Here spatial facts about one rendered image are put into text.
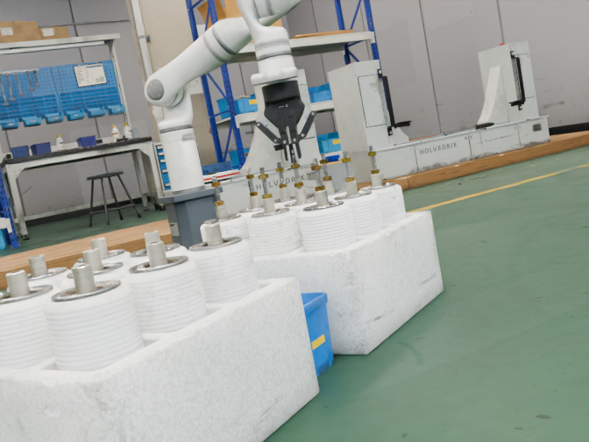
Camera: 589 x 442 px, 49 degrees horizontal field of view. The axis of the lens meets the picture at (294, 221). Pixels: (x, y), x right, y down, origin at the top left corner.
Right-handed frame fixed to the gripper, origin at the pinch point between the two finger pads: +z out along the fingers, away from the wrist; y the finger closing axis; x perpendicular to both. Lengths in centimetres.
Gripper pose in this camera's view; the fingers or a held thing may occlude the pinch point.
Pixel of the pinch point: (293, 153)
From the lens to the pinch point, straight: 133.3
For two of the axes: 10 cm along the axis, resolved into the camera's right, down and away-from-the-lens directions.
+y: -9.8, 1.7, 1.3
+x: -1.0, 1.3, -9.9
